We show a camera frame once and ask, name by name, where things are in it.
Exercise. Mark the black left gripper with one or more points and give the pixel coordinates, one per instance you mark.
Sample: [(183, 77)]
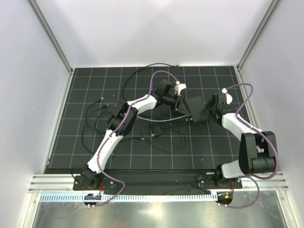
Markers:
[(180, 106)]

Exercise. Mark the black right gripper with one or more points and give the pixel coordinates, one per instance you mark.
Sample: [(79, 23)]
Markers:
[(206, 110)]

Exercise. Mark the black network switch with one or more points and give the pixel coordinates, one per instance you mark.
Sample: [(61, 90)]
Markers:
[(196, 108)]

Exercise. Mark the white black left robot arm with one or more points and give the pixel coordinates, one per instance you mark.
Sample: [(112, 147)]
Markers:
[(121, 123)]

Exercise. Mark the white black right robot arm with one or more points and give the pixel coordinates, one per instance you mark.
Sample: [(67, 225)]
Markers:
[(258, 155)]

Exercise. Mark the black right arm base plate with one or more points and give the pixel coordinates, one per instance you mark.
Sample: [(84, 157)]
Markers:
[(210, 180)]

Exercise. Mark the white slotted cable duct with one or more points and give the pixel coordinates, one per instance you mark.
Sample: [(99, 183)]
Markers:
[(98, 198)]

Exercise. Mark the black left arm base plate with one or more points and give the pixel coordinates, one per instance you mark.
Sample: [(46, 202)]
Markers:
[(87, 181)]

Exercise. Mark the aluminium frame rail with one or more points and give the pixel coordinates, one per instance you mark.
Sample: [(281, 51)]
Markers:
[(140, 182)]

